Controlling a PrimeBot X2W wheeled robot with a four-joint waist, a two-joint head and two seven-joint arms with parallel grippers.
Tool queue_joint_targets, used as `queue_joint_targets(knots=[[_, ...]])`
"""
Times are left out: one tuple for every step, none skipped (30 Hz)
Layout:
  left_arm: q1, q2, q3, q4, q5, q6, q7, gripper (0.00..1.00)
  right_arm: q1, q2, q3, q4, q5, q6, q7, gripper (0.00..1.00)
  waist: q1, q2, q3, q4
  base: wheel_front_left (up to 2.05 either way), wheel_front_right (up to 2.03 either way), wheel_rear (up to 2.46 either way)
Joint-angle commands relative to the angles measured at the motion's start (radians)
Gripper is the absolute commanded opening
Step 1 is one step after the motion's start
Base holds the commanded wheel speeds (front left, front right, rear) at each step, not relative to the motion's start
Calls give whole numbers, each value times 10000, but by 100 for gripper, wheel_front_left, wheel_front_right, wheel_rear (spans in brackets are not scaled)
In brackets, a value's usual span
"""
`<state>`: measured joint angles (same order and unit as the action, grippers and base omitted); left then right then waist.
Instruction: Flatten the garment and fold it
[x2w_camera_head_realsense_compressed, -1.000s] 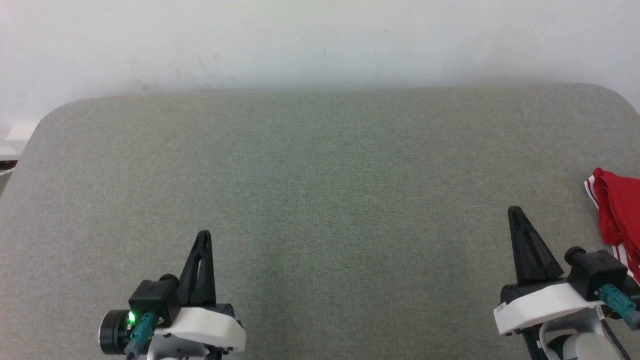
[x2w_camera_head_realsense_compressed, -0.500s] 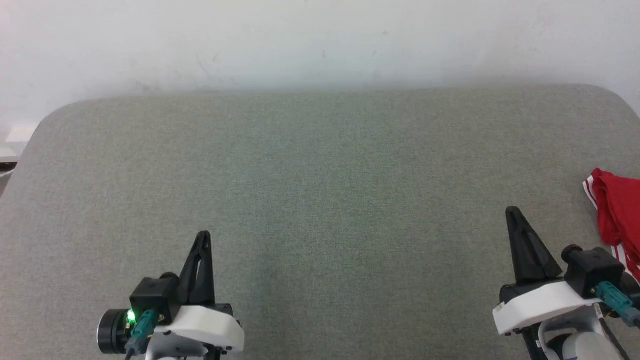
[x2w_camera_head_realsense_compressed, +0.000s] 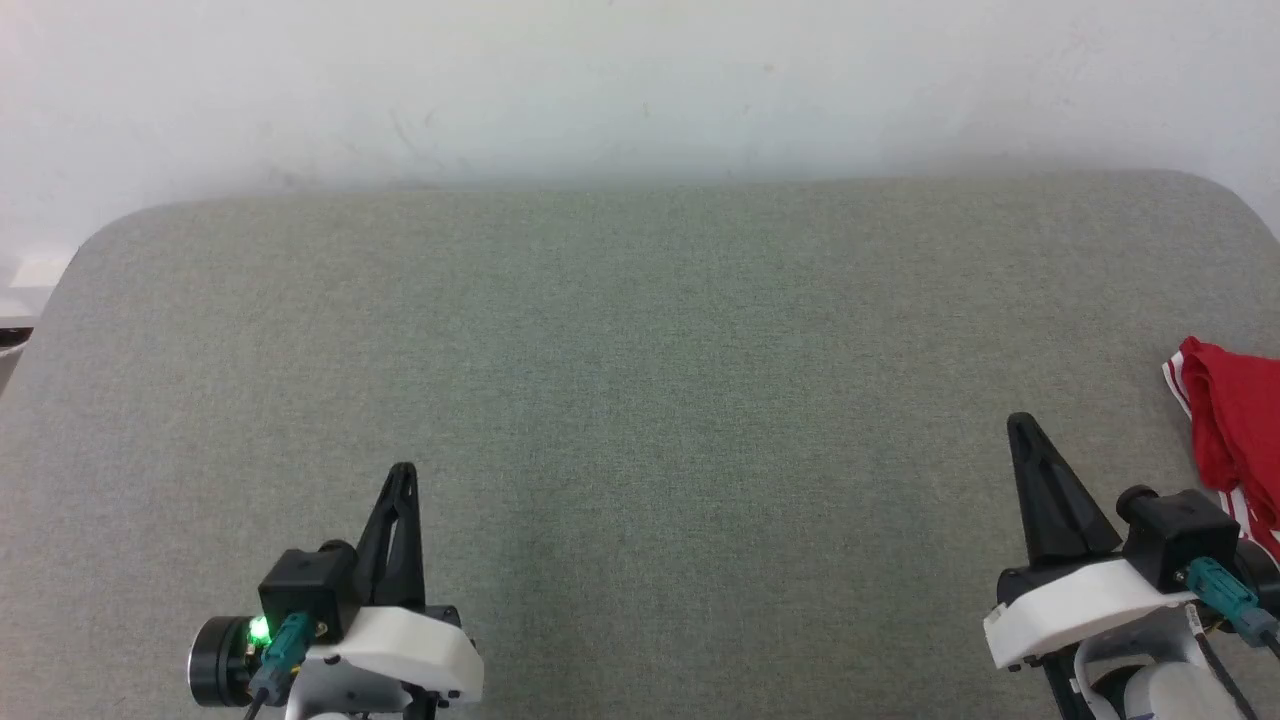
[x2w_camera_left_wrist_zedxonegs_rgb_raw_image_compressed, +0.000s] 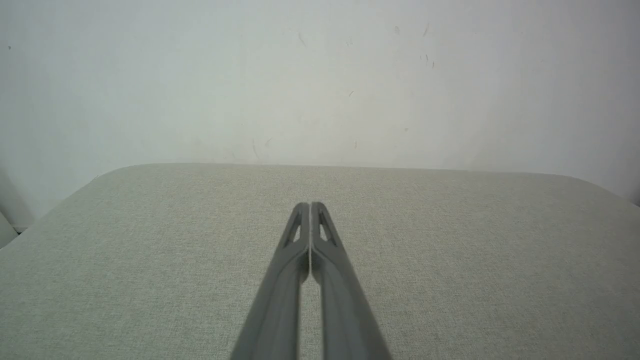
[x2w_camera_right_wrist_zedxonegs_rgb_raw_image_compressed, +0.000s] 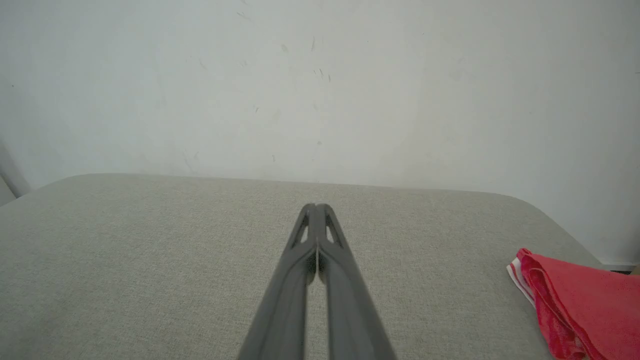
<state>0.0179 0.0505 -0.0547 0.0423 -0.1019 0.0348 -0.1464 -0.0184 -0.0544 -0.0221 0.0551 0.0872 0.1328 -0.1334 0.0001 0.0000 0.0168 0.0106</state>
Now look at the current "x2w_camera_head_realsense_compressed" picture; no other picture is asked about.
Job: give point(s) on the black right wrist cylinder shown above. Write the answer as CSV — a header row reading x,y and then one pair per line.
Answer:
x,y
1262,575

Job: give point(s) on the black wrist cylinder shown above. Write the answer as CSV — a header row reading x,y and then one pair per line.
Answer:
x,y
215,660
1262,575

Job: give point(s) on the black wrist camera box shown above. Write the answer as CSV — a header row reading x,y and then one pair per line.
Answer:
x,y
305,590
1175,535

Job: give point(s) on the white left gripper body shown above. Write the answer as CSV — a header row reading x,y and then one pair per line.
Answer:
x,y
400,650

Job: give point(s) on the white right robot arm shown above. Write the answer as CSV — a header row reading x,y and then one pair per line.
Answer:
x,y
1160,695

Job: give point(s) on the red garment with white stripes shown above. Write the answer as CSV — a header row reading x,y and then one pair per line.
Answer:
x,y
1240,410

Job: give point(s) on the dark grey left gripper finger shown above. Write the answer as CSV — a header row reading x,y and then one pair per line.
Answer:
x,y
380,572

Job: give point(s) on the black left wrist cylinder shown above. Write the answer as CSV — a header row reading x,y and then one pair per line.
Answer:
x,y
215,660

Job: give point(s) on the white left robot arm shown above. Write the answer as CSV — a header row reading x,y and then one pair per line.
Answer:
x,y
340,710

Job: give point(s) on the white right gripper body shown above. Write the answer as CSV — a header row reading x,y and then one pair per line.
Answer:
x,y
1080,605

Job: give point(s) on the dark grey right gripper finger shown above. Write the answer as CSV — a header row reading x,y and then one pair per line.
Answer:
x,y
1060,530

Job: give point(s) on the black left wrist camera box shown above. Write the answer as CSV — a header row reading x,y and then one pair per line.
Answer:
x,y
305,590

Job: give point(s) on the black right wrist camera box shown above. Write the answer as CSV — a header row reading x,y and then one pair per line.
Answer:
x,y
1175,535

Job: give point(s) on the grey fabric sofa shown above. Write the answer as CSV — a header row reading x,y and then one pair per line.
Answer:
x,y
640,400

